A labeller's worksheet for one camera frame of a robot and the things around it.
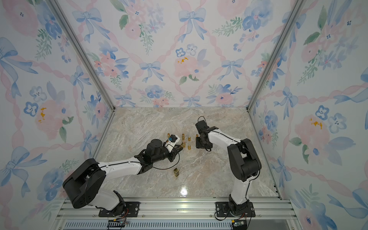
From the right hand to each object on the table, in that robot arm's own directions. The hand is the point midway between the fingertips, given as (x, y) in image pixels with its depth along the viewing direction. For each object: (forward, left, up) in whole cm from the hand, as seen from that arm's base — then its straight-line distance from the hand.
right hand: (201, 144), depth 96 cm
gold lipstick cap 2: (-2, +8, -1) cm, 9 cm away
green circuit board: (-43, -17, -6) cm, 46 cm away
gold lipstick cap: (+5, +8, -2) cm, 10 cm away
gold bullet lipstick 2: (+6, +23, +1) cm, 24 cm away
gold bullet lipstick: (-7, +11, +12) cm, 18 cm away
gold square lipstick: (-18, +16, -2) cm, 24 cm away
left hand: (-7, +13, +10) cm, 18 cm away
